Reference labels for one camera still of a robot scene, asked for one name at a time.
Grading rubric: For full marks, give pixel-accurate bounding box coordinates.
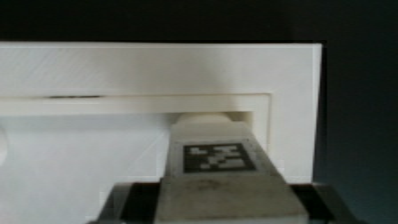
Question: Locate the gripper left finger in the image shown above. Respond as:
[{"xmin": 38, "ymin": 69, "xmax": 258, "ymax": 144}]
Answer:
[{"xmin": 87, "ymin": 182, "xmax": 160, "ymax": 224}]

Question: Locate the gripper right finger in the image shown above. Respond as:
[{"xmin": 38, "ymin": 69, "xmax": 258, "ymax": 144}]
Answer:
[{"xmin": 290, "ymin": 183, "xmax": 368, "ymax": 224}]

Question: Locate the white table leg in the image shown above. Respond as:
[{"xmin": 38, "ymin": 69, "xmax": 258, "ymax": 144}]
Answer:
[{"xmin": 155, "ymin": 113, "xmax": 310, "ymax": 224}]

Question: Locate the white square tabletop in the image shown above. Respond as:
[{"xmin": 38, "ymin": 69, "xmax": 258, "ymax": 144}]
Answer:
[{"xmin": 0, "ymin": 94, "xmax": 270, "ymax": 224}]

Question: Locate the white U-shaped obstacle fence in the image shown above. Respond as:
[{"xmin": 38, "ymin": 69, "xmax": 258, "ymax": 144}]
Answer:
[{"xmin": 0, "ymin": 42, "xmax": 322, "ymax": 183}]

